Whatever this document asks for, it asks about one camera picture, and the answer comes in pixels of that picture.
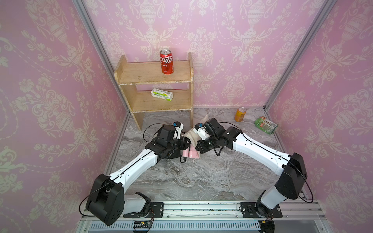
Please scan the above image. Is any black drawstring pouch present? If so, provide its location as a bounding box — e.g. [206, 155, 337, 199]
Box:
[154, 128, 184, 160]

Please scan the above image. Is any pink hair dryer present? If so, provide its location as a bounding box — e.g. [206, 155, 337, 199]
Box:
[180, 148, 199, 163]

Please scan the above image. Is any beige pouch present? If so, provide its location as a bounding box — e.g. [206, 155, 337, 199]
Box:
[184, 127, 201, 159]

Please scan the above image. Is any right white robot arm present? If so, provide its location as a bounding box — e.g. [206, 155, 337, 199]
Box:
[193, 118, 308, 217]

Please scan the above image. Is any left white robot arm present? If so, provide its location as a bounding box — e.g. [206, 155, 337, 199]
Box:
[85, 121, 190, 226]

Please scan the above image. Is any orange drink can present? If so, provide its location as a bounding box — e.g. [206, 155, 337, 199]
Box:
[234, 107, 246, 122]

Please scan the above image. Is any green snack packet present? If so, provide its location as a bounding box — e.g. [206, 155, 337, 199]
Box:
[254, 116, 278, 135]

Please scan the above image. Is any white green small box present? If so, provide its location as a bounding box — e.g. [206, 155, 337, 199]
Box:
[151, 88, 173, 101]

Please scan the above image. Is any wooden two-tier shelf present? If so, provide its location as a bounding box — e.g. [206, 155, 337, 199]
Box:
[114, 52, 194, 131]

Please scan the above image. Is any red cola can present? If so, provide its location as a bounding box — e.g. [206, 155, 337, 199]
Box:
[160, 49, 174, 75]

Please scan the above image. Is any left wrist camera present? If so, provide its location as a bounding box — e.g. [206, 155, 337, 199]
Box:
[172, 121, 184, 139]

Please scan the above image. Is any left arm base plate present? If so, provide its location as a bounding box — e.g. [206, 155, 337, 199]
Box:
[123, 202, 164, 218]

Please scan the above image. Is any aluminium front rail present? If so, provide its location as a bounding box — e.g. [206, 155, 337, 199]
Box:
[76, 201, 333, 233]

